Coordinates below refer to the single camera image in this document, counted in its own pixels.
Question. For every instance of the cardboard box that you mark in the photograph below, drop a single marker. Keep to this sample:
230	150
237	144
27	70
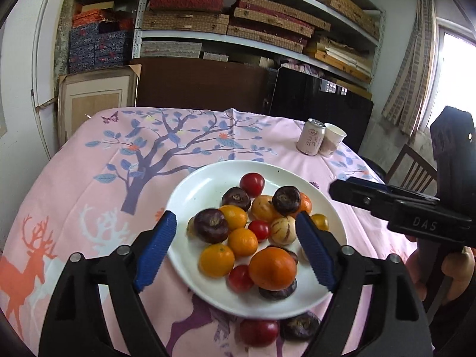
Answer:
256	61

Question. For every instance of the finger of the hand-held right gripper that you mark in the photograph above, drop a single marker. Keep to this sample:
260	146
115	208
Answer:
357	197
394	190

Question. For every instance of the bright window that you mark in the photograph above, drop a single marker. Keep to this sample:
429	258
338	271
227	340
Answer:
457	70

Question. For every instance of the stack of blue floral boxes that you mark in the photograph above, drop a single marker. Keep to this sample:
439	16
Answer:
98	52

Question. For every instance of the dark brown wooden panel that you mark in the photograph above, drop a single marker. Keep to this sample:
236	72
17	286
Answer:
200	85

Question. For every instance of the person's right hand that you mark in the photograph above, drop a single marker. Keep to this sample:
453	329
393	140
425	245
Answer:
459	271

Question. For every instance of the cream flat box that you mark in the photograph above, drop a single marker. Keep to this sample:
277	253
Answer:
97	6

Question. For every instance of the orange patterned box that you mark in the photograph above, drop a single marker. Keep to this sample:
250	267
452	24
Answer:
89	18

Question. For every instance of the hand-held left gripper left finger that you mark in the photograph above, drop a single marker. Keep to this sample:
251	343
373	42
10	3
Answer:
156	253

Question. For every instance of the pink cloth bundle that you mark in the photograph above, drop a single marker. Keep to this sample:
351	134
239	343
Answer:
299	67

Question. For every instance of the stack of woven flat boxes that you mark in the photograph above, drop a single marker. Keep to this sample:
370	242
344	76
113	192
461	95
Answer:
275	22

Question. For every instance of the stack of yellow flat boxes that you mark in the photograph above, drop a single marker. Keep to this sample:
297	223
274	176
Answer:
342	57

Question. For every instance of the red tomato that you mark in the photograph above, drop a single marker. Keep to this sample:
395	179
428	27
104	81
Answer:
240	278
252	184
259	229

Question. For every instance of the black glossy panel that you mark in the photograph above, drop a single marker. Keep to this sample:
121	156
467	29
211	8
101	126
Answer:
308	93

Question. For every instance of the white drink can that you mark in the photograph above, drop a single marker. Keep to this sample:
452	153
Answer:
311	137

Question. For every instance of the white paper cup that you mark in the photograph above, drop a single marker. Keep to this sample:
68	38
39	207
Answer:
332	141

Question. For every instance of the small orange mandarin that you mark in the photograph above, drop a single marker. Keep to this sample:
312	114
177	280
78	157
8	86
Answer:
242	241
217	259
306	204
236	217

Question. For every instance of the cardboard boxed wooden frame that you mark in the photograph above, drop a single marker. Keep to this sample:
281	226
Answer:
93	104

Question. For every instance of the white leaning board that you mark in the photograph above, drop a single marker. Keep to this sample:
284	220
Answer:
41	63

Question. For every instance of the yellow flat box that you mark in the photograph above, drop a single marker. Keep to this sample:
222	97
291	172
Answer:
357	89

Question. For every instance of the green mottled panel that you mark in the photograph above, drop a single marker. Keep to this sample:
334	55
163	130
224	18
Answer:
63	33

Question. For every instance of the checkered curtain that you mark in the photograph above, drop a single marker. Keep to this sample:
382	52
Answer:
409	74

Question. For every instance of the large orange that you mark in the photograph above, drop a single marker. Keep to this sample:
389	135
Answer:
272	268

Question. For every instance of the stack of tan woven boxes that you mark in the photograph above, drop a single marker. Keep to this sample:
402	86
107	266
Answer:
186	22
346	7

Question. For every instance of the small tan box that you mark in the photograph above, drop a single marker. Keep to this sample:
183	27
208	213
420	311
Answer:
215	56

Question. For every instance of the yellow green plum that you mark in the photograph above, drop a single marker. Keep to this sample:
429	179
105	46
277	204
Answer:
189	227

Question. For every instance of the pink deer print tablecloth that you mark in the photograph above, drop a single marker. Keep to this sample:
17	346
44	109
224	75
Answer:
74	193

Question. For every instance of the large dark red plum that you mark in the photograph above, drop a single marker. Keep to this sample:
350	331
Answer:
259	333

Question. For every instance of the grey patterned box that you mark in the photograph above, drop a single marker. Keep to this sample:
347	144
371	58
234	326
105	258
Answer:
171	49

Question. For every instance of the white metal shelf rack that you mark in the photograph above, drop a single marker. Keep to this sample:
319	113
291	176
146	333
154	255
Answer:
139	18

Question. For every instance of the white round plate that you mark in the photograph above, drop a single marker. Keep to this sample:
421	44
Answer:
200	189

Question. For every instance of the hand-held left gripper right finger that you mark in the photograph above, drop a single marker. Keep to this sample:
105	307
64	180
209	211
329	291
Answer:
314	251

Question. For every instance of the dark wooden chair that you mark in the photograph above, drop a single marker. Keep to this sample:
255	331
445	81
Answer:
416	154

